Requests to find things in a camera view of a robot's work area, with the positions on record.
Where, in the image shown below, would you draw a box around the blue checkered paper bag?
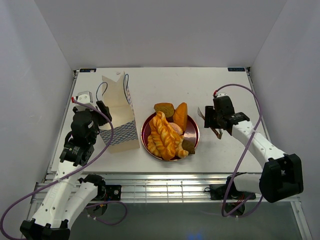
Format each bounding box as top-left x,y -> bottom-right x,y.
95,72 -> 140,154

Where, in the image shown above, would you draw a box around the metal kitchen tongs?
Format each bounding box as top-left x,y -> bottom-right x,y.
197,106 -> 223,140

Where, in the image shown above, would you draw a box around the orange oval bread loaf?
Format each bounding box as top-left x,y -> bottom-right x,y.
172,102 -> 188,132

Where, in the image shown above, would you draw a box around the long twisted bread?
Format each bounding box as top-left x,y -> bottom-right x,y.
149,111 -> 183,161

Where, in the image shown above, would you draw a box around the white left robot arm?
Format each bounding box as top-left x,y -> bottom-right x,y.
20,100 -> 112,240

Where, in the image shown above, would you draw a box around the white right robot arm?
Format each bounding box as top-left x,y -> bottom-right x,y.
204,94 -> 304,203

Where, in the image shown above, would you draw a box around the dark brown bread wedge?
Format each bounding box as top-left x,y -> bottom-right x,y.
181,139 -> 195,155

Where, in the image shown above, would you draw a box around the brown bread slice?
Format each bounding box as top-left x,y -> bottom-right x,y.
153,102 -> 175,118

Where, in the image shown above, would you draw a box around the dark red round plate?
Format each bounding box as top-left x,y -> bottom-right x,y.
141,111 -> 200,162

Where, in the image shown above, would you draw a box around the pink sugared donut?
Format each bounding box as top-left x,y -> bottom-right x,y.
169,122 -> 184,136

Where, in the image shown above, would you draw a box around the left black table label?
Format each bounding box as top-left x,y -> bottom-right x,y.
79,68 -> 97,73

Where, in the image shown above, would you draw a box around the black table label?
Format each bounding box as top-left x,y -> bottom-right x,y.
79,68 -> 97,73
227,67 -> 246,72

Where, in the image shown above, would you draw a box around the right black table label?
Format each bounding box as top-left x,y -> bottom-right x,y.
227,67 -> 246,72

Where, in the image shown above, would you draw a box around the small croissant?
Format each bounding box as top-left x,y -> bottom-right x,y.
175,145 -> 189,159

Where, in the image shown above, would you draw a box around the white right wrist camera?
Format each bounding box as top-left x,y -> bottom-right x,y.
213,91 -> 228,99

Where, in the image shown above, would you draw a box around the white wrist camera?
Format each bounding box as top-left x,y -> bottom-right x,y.
71,91 -> 94,111
213,91 -> 228,99

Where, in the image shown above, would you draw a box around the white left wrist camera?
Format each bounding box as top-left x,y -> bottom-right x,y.
71,91 -> 94,111

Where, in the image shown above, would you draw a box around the twisted ring bread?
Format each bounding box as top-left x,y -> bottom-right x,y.
147,135 -> 162,158

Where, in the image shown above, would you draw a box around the aluminium frame rail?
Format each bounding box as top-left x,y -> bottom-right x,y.
29,172 -> 301,205

